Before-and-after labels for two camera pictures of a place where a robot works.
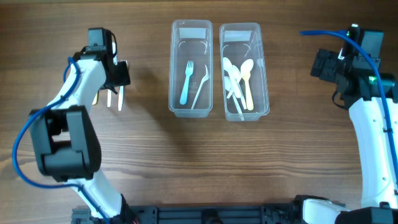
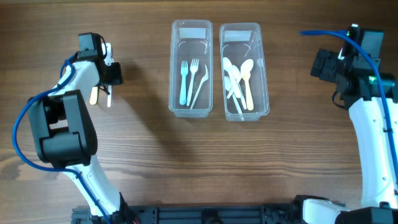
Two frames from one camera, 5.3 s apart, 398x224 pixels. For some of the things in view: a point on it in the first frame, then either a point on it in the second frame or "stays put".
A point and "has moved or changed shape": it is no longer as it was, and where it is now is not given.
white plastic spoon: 227,65 stays put
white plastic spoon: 245,69 -> 236,74
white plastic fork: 121,92 -> 194,66
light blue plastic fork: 189,70 has moved or changed shape
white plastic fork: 204,79 stays put
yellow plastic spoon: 245,70 stays put
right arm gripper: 323,63 stays put
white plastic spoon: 236,74 stays put
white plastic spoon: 227,83 stays put
